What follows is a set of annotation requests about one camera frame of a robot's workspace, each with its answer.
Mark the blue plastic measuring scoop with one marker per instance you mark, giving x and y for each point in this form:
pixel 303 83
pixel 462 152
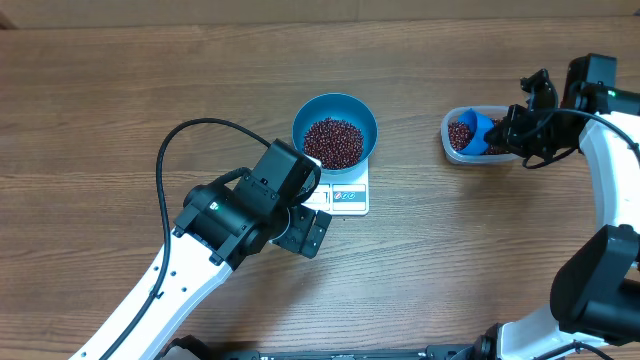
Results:
pixel 478 124

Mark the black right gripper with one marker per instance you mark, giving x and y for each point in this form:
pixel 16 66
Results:
pixel 514 134

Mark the clear plastic bean container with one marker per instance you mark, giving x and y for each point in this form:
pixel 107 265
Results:
pixel 455 157

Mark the white digital kitchen scale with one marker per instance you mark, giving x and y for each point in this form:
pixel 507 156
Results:
pixel 343 192

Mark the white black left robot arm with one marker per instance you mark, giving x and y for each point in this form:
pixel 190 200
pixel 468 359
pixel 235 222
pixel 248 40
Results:
pixel 221 224

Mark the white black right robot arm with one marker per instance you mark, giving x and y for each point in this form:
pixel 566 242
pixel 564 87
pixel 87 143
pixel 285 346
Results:
pixel 592 302

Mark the red adzuki beans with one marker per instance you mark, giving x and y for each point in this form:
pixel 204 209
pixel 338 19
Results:
pixel 338 144

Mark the teal blue bowl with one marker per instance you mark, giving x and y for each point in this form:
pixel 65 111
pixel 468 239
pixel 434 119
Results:
pixel 340 107

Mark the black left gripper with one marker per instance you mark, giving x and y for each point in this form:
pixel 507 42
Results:
pixel 297 241

